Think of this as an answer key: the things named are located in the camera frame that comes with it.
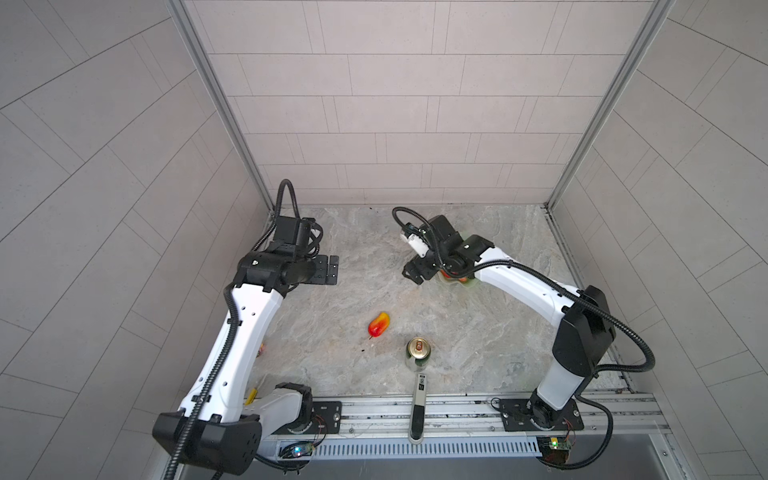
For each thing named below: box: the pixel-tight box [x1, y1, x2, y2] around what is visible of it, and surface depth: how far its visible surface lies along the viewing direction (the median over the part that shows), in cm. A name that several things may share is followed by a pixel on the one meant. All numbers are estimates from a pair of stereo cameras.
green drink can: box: [405, 336, 432, 372], surface depth 74 cm
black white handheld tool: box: [408, 374, 427, 444], surface depth 69 cm
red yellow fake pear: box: [368, 311, 391, 340], surface depth 85 cm
